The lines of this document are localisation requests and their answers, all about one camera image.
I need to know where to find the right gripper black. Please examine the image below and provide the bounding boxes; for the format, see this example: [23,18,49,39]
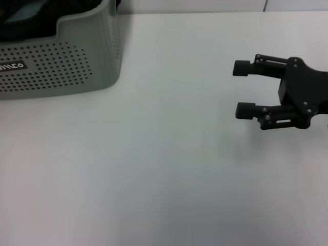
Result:
[232,53,328,131]

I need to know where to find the dark green towel black hem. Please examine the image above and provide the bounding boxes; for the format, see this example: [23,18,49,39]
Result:
[0,0,61,42]

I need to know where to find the gray-green perforated storage box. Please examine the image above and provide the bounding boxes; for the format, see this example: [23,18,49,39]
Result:
[0,0,128,100]

